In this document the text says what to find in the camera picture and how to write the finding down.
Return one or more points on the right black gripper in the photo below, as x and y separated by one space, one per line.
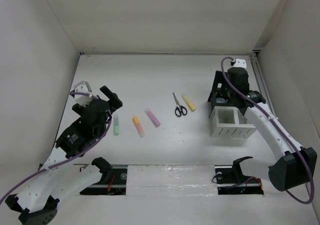
226 80

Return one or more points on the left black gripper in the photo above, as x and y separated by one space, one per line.
116 103

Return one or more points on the yellow highlighter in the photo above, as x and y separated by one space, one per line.
189 102

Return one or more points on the orange highlighter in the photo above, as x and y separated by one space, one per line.
138 126

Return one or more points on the paper clip jar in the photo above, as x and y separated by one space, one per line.
220 101

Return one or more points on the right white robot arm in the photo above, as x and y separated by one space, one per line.
295 165

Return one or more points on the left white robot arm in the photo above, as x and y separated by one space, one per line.
38 197

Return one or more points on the black organizer box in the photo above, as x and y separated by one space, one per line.
221 93

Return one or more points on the green highlighter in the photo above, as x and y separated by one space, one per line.
116 129

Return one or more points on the white organizer box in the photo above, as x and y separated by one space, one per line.
228 122

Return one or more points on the purple highlighter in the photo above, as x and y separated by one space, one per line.
152 117

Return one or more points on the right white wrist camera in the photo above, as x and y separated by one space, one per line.
238 63

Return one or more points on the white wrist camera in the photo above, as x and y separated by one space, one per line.
238 63
81 93

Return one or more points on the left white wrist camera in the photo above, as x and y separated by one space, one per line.
81 93

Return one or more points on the black handled scissors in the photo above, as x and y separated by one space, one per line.
179 110

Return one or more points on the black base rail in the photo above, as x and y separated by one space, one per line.
173 181

